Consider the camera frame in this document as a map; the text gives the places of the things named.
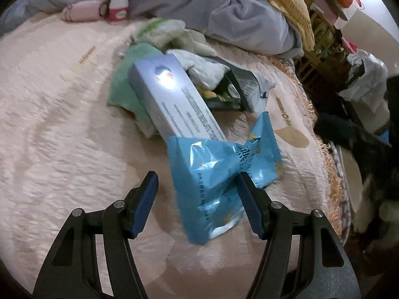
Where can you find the green towel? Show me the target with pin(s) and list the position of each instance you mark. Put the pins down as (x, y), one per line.
(122, 95)

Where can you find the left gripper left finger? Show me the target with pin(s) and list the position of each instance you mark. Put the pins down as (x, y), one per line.
(70, 269)

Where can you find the white bottle red label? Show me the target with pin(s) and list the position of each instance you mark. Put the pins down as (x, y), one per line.
(118, 10)

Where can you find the white trash bucket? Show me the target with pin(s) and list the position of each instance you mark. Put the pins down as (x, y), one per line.
(352, 178)

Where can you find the white blue medicine box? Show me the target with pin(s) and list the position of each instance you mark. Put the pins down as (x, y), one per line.
(171, 100)

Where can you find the wooden baby crib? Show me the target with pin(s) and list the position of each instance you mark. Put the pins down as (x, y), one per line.
(328, 58)

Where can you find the pink bottle lying down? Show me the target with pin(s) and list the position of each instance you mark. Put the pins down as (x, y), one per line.
(86, 11)

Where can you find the white green wipes packet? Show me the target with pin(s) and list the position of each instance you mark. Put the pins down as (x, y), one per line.
(159, 32)

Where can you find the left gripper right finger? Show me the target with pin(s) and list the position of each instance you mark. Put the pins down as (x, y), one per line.
(303, 257)

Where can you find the blue snack wrapper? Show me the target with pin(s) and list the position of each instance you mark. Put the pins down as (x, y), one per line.
(204, 173)

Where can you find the grey-blue blanket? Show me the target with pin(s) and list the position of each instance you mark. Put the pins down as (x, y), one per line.
(252, 25)

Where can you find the green cracker packet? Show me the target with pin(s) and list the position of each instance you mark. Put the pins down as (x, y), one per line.
(240, 89)

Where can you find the white plastic bag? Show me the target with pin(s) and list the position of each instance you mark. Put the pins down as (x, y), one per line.
(369, 88)

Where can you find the white wrapper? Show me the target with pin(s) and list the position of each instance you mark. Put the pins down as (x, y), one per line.
(192, 51)

